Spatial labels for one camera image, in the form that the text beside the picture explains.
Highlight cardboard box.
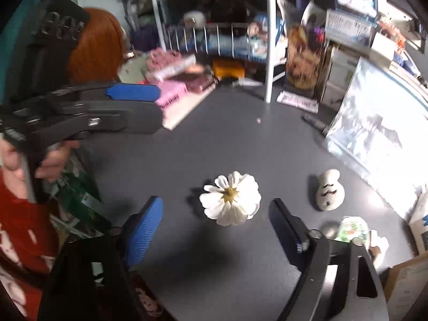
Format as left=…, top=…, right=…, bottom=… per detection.
left=383, top=257, right=428, bottom=321

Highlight large glossy plastic sleeve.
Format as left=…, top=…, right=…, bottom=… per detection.
left=325, top=55, right=428, bottom=221

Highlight pink plastic basket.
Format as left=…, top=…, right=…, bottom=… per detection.
left=154, top=81, right=188, bottom=112

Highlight pink patterned box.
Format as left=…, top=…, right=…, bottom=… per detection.
left=146, top=49, right=197, bottom=82

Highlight black pen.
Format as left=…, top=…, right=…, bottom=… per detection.
left=302, top=115, right=329, bottom=132

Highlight person's left hand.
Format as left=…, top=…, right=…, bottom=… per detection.
left=0, top=139, right=81, bottom=183

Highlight small white figurine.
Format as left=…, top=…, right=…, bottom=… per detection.
left=368, top=230, right=390, bottom=270

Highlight blue printed poster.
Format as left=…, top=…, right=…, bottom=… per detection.
left=325, top=0, right=378, bottom=47

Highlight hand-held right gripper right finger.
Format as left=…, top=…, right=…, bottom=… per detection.
left=269, top=198, right=390, bottom=321

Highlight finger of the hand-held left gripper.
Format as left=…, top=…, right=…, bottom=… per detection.
left=59, top=102, right=164, bottom=135
left=53, top=83, right=163, bottom=106

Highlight orange round cushion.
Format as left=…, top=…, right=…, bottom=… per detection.
left=67, top=7, right=127, bottom=84

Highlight white moustache figurine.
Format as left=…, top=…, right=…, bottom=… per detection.
left=316, top=169, right=346, bottom=211

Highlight green printed packets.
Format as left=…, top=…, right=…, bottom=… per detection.
left=50, top=150, right=112, bottom=238

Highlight white wire rack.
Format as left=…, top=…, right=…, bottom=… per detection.
left=148, top=0, right=313, bottom=104

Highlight white paper flower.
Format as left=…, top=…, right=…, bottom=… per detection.
left=199, top=170, right=262, bottom=227

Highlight white flat packet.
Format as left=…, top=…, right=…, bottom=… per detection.
left=276, top=90, right=320, bottom=113

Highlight green and white round toy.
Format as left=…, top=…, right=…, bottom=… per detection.
left=335, top=216, right=370, bottom=245

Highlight orange box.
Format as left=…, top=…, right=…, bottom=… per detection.
left=213, top=59, right=245, bottom=79

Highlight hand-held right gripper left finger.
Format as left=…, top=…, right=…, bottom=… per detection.
left=37, top=196, right=164, bottom=321

